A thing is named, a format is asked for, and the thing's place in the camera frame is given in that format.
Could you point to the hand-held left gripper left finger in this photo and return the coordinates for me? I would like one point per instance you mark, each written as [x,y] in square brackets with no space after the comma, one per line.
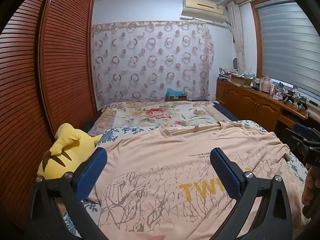
[92,172]

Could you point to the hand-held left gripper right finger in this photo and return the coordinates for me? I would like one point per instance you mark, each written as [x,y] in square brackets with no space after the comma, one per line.
[225,175]

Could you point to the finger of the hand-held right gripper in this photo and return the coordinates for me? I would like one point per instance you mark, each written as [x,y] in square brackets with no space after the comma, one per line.
[302,131]

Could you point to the peach printed t-shirt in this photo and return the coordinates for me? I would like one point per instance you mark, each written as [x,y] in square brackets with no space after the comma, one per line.
[162,180]

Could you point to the person's right hand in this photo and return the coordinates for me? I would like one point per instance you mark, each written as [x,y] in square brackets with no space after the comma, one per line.
[311,185]

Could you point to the yellow plush toy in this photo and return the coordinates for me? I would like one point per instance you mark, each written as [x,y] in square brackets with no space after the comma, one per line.
[65,140]

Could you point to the pink bottle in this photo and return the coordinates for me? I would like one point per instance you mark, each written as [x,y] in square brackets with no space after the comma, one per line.
[265,84]

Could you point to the wooden sideboard cabinet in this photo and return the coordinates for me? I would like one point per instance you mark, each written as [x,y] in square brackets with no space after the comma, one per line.
[250,100]

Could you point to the flat cardboard box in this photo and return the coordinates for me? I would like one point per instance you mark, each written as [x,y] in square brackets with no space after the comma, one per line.
[241,80]

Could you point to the floral quilt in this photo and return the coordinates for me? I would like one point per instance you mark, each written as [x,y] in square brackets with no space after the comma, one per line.
[155,113]

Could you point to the grey window blind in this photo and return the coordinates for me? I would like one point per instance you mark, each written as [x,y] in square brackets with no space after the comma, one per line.
[287,42]

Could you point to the cardboard box with blue bag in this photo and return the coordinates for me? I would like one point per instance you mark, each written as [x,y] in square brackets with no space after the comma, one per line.
[176,95]

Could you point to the small desk fan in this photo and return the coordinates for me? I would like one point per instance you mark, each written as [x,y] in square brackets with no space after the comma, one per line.
[235,63]

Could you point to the cream window curtain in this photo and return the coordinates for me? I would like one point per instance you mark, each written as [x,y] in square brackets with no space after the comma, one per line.
[237,30]

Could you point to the wooden louvered wardrobe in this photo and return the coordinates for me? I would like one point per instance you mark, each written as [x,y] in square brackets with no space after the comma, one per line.
[62,55]

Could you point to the wooden window frame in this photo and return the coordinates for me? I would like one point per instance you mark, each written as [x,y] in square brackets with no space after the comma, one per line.
[256,42]

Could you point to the circle patterned wall curtain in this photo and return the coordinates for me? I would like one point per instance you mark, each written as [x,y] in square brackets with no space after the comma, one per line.
[150,62]

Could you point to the wall air conditioner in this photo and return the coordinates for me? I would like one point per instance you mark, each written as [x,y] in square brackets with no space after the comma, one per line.
[202,10]

